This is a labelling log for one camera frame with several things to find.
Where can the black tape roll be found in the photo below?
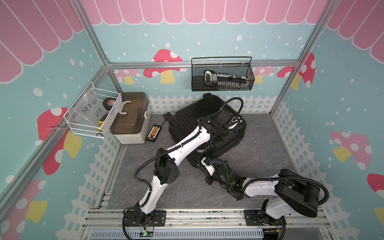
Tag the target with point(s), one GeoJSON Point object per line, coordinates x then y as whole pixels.
{"type": "Point", "coordinates": [108, 103]}

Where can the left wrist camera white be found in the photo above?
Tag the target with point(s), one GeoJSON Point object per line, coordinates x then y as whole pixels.
{"type": "Point", "coordinates": [234, 122]}

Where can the black wire mesh basket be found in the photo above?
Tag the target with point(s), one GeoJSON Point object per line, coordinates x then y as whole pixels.
{"type": "Point", "coordinates": [237, 66]}

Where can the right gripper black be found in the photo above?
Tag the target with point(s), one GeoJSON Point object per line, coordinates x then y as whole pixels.
{"type": "Point", "coordinates": [208, 180]}

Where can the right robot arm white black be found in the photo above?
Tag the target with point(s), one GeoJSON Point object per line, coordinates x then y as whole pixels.
{"type": "Point", "coordinates": [292, 193]}

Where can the brown lid storage box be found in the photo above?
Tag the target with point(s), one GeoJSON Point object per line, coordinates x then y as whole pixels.
{"type": "Point", "coordinates": [131, 124]}

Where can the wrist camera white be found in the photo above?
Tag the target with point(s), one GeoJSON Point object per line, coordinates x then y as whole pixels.
{"type": "Point", "coordinates": [208, 167]}
{"type": "Point", "coordinates": [234, 122]}

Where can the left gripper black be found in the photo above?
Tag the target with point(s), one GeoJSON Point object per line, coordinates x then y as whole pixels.
{"type": "Point", "coordinates": [230, 134]}

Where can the black hard-shell suitcase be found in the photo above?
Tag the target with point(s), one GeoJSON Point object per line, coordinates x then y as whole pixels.
{"type": "Point", "coordinates": [222, 120]}

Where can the socket set in basket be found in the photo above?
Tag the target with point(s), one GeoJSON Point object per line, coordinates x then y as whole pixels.
{"type": "Point", "coordinates": [212, 79]}

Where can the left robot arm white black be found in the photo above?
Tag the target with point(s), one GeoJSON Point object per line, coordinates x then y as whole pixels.
{"type": "Point", "coordinates": [204, 130]}

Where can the plastic bag with writing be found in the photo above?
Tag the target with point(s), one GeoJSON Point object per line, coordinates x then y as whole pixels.
{"type": "Point", "coordinates": [89, 109]}

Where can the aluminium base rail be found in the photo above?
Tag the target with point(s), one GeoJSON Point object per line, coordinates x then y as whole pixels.
{"type": "Point", "coordinates": [205, 224]}

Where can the clear plastic wall bin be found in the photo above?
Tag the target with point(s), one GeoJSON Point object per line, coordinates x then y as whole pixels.
{"type": "Point", "coordinates": [83, 128]}

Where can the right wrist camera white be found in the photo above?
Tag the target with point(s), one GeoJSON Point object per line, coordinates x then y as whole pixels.
{"type": "Point", "coordinates": [208, 167]}

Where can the black tray orange bits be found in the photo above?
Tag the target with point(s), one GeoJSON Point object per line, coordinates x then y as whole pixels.
{"type": "Point", "coordinates": [153, 133]}

